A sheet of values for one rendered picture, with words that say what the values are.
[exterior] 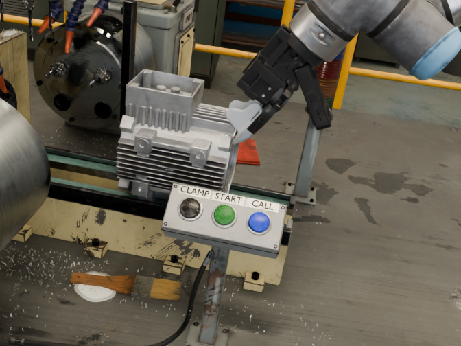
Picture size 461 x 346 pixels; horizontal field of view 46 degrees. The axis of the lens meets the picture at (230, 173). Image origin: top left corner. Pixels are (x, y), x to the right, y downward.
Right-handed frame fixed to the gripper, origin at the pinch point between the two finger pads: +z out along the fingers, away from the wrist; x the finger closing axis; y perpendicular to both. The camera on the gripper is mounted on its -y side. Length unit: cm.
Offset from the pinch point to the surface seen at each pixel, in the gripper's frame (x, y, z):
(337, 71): -33.8, -11.2, -12.3
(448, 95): -411, -180, 22
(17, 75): -16, 42, 27
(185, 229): 23.7, 1.2, 5.5
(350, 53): -241, -52, 20
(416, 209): -40, -53, 3
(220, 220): 22.5, -1.8, 1.5
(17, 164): 23.3, 25.3, 13.9
